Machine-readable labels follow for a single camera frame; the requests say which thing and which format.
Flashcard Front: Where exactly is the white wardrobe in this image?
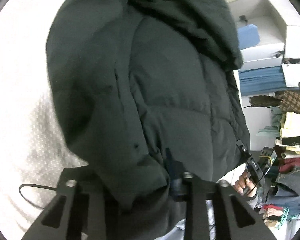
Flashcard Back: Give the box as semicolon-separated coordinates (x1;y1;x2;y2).
230;0;300;151

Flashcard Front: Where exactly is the black puffer jacket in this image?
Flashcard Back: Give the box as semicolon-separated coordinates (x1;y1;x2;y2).
46;0;250;239

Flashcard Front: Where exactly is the black cable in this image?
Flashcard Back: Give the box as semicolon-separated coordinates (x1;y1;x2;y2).
18;183;60;210

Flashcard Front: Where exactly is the person's right hand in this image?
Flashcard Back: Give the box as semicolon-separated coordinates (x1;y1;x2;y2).
233;171;257;200

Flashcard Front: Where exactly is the brown checked scarf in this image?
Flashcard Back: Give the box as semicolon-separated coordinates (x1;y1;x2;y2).
249;90;300;114

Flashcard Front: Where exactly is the blue curtain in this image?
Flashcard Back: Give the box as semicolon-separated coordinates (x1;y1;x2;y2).
239;66;299;96

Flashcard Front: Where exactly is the grey bed duvet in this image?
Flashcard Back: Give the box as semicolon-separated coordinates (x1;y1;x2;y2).
8;94;88;233

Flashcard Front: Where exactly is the pile of folded clothes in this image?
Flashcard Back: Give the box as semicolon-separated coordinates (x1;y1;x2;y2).
255;107;300;229

